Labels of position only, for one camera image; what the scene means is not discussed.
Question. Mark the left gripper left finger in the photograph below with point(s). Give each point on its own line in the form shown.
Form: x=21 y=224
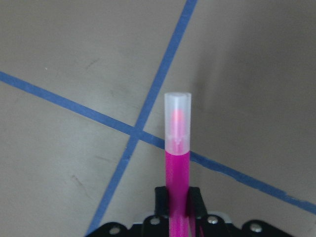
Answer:
x=161 y=202

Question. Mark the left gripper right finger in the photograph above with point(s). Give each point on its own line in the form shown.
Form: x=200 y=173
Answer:
x=195 y=205

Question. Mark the pink highlighter pen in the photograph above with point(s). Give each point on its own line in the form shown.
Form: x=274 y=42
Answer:
x=177 y=113

